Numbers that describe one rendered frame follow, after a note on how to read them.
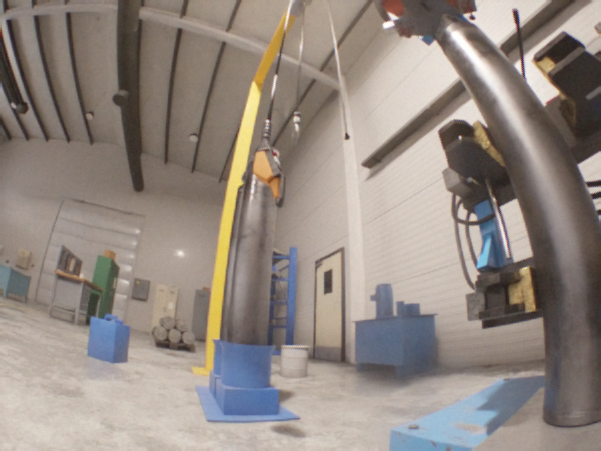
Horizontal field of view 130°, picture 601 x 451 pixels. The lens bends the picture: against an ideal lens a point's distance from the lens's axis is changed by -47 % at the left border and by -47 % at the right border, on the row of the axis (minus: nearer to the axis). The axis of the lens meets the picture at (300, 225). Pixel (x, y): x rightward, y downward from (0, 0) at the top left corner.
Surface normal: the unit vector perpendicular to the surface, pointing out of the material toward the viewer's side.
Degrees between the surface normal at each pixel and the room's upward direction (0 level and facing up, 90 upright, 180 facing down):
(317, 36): 173
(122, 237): 90
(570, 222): 90
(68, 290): 90
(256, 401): 90
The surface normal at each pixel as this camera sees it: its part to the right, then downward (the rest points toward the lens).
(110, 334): 0.07, -0.41
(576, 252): -0.78, -0.28
